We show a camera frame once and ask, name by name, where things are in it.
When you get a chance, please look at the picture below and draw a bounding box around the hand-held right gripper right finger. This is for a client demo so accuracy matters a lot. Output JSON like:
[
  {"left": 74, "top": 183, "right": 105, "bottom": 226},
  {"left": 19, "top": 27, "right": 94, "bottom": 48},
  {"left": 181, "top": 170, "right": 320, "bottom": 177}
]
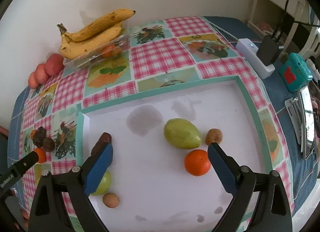
[{"left": 207, "top": 142, "right": 293, "bottom": 232}]

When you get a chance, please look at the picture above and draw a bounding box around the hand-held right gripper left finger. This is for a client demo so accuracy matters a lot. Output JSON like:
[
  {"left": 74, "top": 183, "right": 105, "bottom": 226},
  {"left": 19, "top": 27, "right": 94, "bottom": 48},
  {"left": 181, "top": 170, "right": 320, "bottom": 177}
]
[{"left": 28, "top": 143, "right": 114, "bottom": 232}]

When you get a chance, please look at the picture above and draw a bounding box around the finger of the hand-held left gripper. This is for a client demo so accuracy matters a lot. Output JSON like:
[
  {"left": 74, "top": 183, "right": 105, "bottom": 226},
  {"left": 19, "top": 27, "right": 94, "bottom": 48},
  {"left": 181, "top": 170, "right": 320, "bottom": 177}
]
[{"left": 0, "top": 152, "right": 40, "bottom": 199}]

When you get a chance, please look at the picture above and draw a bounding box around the green mango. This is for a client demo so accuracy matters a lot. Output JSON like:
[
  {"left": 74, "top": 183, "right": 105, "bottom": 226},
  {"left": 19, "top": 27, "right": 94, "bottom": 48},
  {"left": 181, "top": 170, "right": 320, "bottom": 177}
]
[
  {"left": 164, "top": 118, "right": 202, "bottom": 150},
  {"left": 90, "top": 171, "right": 112, "bottom": 196}
]

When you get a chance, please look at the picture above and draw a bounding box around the small brown fruit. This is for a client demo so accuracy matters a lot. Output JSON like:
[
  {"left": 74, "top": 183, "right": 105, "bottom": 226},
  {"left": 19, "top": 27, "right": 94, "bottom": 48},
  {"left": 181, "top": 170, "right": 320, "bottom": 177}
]
[
  {"left": 102, "top": 193, "right": 120, "bottom": 208},
  {"left": 205, "top": 128, "right": 223, "bottom": 146}
]

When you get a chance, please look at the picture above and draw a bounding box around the white foam tray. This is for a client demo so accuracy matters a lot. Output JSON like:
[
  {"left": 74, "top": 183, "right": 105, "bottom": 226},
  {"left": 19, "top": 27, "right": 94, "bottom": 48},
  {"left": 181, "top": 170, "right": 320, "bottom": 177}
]
[{"left": 75, "top": 76, "right": 274, "bottom": 232}]

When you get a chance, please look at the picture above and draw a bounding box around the wrinkled dark brown avocado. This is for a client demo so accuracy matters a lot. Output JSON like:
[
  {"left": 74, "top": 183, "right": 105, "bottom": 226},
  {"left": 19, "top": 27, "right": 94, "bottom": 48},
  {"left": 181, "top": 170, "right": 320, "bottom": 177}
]
[{"left": 33, "top": 126, "right": 47, "bottom": 147}]

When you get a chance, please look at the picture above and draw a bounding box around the red apple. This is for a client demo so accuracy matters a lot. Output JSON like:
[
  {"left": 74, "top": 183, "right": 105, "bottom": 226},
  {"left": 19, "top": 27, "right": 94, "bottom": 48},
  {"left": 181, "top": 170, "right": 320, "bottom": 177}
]
[
  {"left": 28, "top": 72, "right": 40, "bottom": 89},
  {"left": 35, "top": 64, "right": 50, "bottom": 84},
  {"left": 46, "top": 53, "right": 64, "bottom": 76}
]

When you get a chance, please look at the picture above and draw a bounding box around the silver metal stand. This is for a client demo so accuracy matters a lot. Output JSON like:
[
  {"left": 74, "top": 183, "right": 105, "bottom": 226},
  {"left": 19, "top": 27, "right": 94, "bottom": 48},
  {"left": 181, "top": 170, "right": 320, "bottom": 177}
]
[{"left": 285, "top": 97, "right": 304, "bottom": 145}]

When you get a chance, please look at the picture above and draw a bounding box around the smartphone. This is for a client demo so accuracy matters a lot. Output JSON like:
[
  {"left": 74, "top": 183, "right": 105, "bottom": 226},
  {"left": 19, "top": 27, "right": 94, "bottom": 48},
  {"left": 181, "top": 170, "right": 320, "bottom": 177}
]
[{"left": 300, "top": 86, "right": 317, "bottom": 159}]

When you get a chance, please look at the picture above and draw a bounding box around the clear plastic container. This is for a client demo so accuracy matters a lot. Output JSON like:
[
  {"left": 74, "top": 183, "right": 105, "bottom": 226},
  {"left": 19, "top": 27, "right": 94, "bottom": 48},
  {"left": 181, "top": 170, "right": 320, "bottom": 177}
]
[{"left": 63, "top": 28, "right": 129, "bottom": 69}]

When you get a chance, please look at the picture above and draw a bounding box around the teal box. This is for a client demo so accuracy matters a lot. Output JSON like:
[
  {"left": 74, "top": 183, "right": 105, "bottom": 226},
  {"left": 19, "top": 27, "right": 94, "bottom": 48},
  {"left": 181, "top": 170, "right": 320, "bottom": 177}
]
[{"left": 279, "top": 53, "right": 313, "bottom": 93}]

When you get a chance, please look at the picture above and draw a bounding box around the white power strip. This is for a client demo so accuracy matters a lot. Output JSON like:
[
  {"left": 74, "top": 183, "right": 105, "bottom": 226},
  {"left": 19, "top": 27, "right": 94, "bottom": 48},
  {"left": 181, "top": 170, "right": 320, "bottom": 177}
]
[{"left": 236, "top": 38, "right": 276, "bottom": 80}]

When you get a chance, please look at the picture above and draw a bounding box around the pink checked printed tablecloth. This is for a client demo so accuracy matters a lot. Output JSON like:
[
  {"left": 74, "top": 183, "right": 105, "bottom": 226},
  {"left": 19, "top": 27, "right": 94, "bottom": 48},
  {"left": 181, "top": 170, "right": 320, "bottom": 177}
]
[{"left": 19, "top": 16, "right": 295, "bottom": 232}]

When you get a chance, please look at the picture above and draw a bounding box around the yellow banana bunch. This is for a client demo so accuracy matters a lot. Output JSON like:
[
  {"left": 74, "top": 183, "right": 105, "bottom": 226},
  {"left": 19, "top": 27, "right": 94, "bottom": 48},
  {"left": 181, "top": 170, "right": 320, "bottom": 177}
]
[{"left": 57, "top": 9, "right": 136, "bottom": 60}]

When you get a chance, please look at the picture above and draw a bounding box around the black power adapter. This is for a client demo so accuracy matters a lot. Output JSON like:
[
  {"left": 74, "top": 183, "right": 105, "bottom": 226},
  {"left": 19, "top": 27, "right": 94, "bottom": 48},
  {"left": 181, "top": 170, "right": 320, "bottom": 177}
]
[{"left": 257, "top": 35, "right": 284, "bottom": 66}]

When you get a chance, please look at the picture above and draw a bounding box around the white cable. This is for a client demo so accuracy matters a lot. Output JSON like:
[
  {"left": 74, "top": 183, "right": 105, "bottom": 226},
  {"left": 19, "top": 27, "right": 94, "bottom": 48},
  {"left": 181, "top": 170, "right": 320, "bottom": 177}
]
[{"left": 207, "top": 21, "right": 239, "bottom": 45}]

